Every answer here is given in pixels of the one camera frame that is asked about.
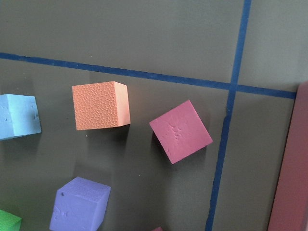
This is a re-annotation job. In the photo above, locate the light blue foam block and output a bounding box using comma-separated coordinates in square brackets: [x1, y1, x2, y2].
[0, 94, 41, 141]

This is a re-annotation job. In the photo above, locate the dark pink foam block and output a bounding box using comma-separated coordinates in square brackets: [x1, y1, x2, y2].
[149, 100, 213, 164]

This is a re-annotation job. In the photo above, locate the orange textured foam block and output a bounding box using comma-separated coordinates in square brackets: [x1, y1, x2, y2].
[72, 81, 131, 130]

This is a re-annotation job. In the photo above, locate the purple foam block right side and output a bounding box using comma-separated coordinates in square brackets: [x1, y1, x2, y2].
[50, 177, 111, 231]

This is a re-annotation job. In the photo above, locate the pink plastic tray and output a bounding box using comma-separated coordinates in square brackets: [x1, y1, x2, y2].
[268, 82, 308, 231]

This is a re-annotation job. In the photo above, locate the green foam block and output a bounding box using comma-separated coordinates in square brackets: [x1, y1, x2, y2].
[0, 210, 22, 231]

